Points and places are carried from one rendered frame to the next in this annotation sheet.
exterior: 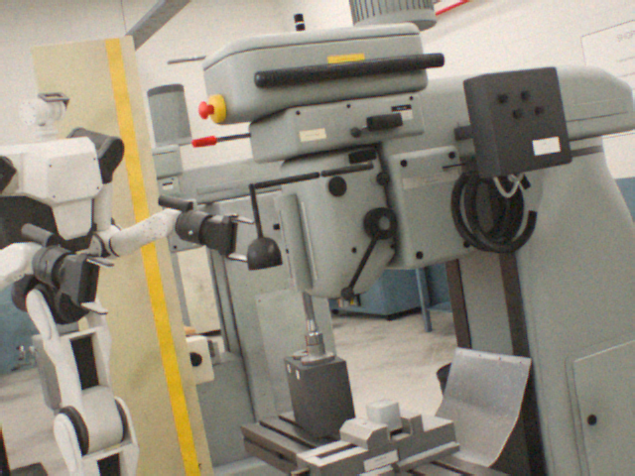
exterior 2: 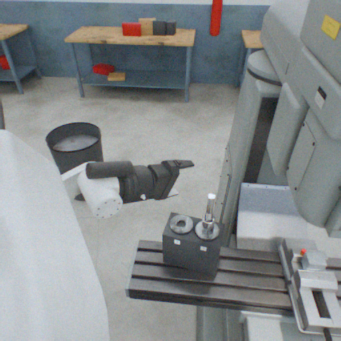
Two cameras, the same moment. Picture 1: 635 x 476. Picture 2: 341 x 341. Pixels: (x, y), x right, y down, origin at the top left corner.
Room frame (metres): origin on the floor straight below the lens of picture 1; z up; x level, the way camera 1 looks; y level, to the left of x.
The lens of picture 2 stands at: (2.08, 0.69, 1.95)
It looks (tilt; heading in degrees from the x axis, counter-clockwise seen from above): 40 degrees down; 301
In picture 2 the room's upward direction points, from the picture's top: straight up
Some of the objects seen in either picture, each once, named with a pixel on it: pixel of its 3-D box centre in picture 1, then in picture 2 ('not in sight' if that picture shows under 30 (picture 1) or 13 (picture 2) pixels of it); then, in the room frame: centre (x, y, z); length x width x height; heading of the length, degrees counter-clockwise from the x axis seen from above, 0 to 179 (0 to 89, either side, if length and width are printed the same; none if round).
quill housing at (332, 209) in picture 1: (336, 222); (337, 168); (2.00, -0.05, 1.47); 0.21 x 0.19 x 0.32; 25
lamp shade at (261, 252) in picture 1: (263, 252); not in sight; (1.81, 0.11, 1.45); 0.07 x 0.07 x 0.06
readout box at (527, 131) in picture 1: (520, 121); not in sight; (1.82, -0.46, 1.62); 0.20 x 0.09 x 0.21; 115
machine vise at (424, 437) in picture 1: (376, 443); (310, 278); (1.91, -0.05, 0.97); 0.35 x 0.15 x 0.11; 116
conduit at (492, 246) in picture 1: (483, 207); not in sight; (1.93, -0.37, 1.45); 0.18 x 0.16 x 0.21; 115
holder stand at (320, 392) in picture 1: (318, 390); (192, 242); (2.35, 0.06, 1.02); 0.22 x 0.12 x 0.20; 14
